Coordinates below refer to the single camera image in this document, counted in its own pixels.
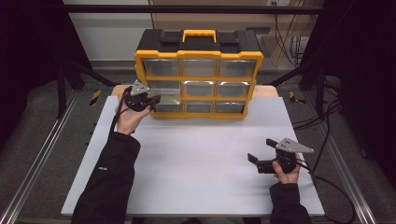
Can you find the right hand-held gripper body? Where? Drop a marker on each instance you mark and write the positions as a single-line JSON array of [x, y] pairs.
[[289, 147]]

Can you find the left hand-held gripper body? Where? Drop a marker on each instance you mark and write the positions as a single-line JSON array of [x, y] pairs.
[[138, 93]]

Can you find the clear plastic drawer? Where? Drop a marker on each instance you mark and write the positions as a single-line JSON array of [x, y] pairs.
[[165, 91]]

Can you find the yellow black drawer organizer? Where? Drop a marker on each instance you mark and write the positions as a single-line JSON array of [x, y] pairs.
[[199, 43]]

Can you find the person's left hand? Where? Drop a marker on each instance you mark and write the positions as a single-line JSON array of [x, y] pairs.
[[129, 119]]

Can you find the person's right hand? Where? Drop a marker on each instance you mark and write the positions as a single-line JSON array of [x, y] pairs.
[[289, 177]]

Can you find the yellow black striped tape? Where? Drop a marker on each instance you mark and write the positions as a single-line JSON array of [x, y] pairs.
[[295, 98], [95, 97]]

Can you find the black curtain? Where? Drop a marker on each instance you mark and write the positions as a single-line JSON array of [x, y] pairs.
[[367, 77], [28, 62]]

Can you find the aluminium floor rail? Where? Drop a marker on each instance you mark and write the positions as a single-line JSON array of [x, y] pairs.
[[40, 155], [342, 168]]

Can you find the black frame strut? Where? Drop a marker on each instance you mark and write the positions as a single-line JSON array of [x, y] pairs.
[[320, 90], [61, 93]]

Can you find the black horizontal frame bar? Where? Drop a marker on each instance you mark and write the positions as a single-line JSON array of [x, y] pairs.
[[124, 8]]

